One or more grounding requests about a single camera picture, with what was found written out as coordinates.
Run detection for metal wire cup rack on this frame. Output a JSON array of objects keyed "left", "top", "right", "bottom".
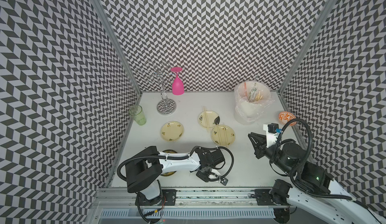
[{"left": 136, "top": 61, "right": 177, "bottom": 115}]

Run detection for cream plate left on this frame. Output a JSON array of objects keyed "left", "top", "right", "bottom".
[{"left": 160, "top": 121, "right": 185, "bottom": 141}]

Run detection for cream plate centre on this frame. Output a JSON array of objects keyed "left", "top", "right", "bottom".
[{"left": 211, "top": 124, "right": 236, "bottom": 147}]

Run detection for cream plate with dark mark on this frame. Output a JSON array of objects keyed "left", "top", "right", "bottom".
[{"left": 198, "top": 110, "right": 219, "bottom": 129}]

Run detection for white bin with plastic bag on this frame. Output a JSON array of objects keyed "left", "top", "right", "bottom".
[{"left": 234, "top": 81, "right": 274, "bottom": 125}]

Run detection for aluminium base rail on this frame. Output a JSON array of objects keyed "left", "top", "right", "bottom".
[{"left": 87, "top": 187, "right": 344, "bottom": 224}]

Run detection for pink plastic goblet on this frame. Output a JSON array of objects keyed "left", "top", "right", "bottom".
[{"left": 171, "top": 67, "right": 185, "bottom": 96}]

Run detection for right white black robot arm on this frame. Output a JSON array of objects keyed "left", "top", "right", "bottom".
[{"left": 248, "top": 118, "right": 386, "bottom": 224}]

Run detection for green translucent plastic cup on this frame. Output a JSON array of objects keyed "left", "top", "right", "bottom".
[{"left": 129, "top": 105, "right": 146, "bottom": 125}]

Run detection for small orange patterned dish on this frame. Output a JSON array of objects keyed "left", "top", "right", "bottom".
[{"left": 278, "top": 111, "right": 296, "bottom": 125}]

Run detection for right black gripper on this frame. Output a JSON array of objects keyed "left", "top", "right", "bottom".
[{"left": 247, "top": 132, "right": 295, "bottom": 176}]

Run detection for dark yellow patterned plate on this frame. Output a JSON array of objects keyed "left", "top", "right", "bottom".
[{"left": 161, "top": 149, "right": 177, "bottom": 177}]

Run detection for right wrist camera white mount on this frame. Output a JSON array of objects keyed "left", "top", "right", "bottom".
[{"left": 263, "top": 123, "right": 281, "bottom": 148}]

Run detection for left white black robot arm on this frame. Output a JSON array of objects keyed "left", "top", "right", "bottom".
[{"left": 116, "top": 146, "right": 234, "bottom": 207}]

